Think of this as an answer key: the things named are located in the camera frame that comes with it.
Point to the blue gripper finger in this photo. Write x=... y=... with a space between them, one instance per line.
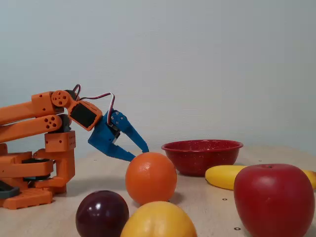
x=121 y=153
x=126 y=126

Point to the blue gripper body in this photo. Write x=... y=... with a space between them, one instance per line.
x=101 y=136

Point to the yellow-orange peach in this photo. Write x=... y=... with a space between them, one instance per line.
x=158 y=219

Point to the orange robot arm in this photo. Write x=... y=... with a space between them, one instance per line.
x=22 y=108

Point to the orange robot base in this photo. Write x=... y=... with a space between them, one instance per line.
x=24 y=200

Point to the red speckled bowl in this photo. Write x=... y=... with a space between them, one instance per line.
x=200 y=160

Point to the orange fruit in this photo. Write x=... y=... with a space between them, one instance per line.
x=150 y=179

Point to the dark purple plum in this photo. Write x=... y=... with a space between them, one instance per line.
x=101 y=214

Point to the dark grey clamp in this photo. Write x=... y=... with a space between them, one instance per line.
x=11 y=192

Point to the yellow banana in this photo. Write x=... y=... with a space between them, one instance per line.
x=222 y=176

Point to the red apple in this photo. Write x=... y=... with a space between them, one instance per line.
x=274 y=200

